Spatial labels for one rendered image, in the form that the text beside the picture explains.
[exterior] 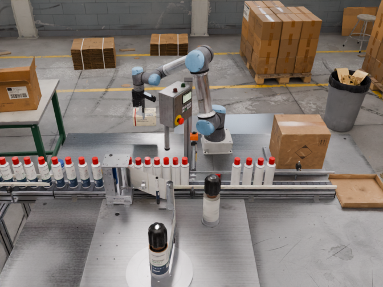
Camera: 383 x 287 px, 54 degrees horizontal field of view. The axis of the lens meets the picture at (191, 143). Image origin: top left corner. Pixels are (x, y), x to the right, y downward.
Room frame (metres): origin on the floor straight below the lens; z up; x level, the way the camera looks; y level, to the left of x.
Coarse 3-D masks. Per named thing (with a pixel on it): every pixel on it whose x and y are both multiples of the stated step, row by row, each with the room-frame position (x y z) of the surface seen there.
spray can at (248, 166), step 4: (248, 160) 1.67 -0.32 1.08; (244, 164) 1.69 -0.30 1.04; (248, 164) 1.67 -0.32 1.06; (244, 168) 1.67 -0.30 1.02; (248, 168) 1.66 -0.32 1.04; (252, 168) 1.67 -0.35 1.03; (244, 172) 1.67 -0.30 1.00; (248, 172) 1.66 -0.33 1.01; (244, 176) 1.67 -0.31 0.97; (248, 176) 1.66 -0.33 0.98; (244, 180) 1.66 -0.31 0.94; (248, 180) 1.66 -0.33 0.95; (244, 184) 1.66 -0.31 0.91; (248, 184) 1.66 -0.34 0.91
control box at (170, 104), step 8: (168, 88) 1.76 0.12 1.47; (184, 88) 1.76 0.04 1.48; (160, 96) 1.71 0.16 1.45; (168, 96) 1.68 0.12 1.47; (176, 96) 1.68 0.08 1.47; (160, 104) 1.71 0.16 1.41; (168, 104) 1.68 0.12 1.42; (176, 104) 1.68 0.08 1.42; (184, 104) 1.74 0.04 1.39; (160, 112) 1.71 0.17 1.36; (168, 112) 1.68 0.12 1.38; (176, 112) 1.68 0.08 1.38; (184, 112) 1.74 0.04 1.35; (160, 120) 1.71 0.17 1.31; (168, 120) 1.68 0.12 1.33; (176, 120) 1.68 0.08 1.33; (184, 120) 1.74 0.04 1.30
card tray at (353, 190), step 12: (336, 180) 1.81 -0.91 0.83; (348, 180) 1.81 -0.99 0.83; (360, 180) 1.81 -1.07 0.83; (372, 180) 1.81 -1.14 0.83; (336, 192) 1.69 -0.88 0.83; (348, 192) 1.69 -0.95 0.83; (360, 192) 1.69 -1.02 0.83; (372, 192) 1.70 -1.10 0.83; (348, 204) 1.57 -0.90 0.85; (360, 204) 1.57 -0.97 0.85; (372, 204) 1.57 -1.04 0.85
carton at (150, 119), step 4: (136, 108) 2.34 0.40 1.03; (144, 108) 2.35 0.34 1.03; (148, 108) 2.35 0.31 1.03; (152, 108) 2.35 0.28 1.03; (148, 112) 2.29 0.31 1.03; (152, 112) 2.29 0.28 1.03; (136, 116) 2.23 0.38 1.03; (140, 116) 2.23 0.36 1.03; (148, 116) 2.24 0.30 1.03; (152, 116) 2.24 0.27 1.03; (136, 120) 2.23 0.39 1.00; (140, 120) 2.23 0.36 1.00; (144, 120) 2.23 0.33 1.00; (148, 120) 2.23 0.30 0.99; (152, 120) 2.24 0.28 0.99; (136, 124) 2.23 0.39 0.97; (140, 124) 2.23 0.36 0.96; (144, 124) 2.23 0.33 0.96; (148, 124) 2.23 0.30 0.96; (152, 124) 2.24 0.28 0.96
